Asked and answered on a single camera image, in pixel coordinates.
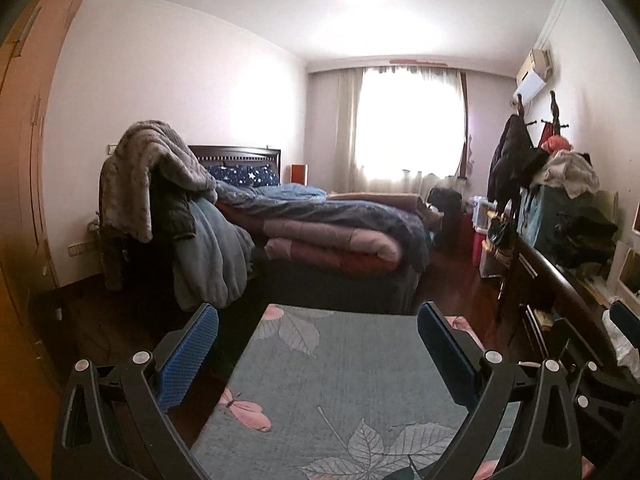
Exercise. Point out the clear storage box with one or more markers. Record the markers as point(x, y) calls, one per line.
point(492, 265)

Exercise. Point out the dark wooden bed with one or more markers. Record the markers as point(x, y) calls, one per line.
point(340, 280)

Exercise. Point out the white cubby shelf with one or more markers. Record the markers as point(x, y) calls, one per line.
point(627, 270)

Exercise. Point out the blue quilt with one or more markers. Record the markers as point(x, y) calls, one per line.
point(350, 210)

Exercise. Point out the black folded clothes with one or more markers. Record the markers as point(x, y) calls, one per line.
point(585, 232)

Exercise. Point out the black padded jacket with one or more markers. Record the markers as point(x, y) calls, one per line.
point(172, 215)

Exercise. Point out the red garment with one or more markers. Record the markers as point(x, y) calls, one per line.
point(555, 144)

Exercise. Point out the black suitcase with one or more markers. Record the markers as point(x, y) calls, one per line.
point(444, 215)

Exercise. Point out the star print pillow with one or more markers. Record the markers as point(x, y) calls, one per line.
point(245, 175)

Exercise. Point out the white air conditioner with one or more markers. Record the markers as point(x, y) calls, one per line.
point(532, 77)

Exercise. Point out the pink container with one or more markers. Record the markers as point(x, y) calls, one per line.
point(477, 250)

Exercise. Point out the wall outlet strip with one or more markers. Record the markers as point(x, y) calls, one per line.
point(81, 248)

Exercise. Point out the wooden coat rack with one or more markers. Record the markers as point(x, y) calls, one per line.
point(553, 110)

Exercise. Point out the grey floral tablecloth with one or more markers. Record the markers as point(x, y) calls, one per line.
point(325, 385)

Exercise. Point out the blue-grey fleece robe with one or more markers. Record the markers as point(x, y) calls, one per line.
point(210, 255)

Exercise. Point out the dark wooden cabinet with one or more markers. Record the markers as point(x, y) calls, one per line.
point(555, 285)

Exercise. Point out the white lidded container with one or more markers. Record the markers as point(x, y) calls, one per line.
point(484, 212)

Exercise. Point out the teal storage box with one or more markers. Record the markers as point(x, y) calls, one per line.
point(542, 225)

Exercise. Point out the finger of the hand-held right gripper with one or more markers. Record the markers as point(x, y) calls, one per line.
point(625, 316)
point(575, 342)

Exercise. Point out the white plastic bag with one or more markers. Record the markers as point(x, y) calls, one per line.
point(622, 352)

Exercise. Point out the black handbag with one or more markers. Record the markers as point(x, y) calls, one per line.
point(500, 232)

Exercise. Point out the brown wooden wardrobe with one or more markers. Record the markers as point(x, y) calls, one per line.
point(25, 185)

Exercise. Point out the grey fleece blanket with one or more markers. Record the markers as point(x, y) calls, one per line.
point(145, 160)

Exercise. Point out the black hanging coat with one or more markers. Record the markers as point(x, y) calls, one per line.
point(510, 155)

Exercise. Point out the white curtain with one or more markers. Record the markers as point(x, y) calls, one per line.
point(350, 130)

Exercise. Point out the pile of pale clothes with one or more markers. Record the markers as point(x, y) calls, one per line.
point(570, 170)

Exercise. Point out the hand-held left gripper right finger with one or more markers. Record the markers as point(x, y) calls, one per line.
point(445, 355)

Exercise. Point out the pink quilt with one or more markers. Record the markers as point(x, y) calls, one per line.
point(330, 250)

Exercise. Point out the brown blanket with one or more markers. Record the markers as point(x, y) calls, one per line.
point(380, 200)

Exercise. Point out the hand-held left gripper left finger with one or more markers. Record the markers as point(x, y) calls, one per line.
point(187, 355)

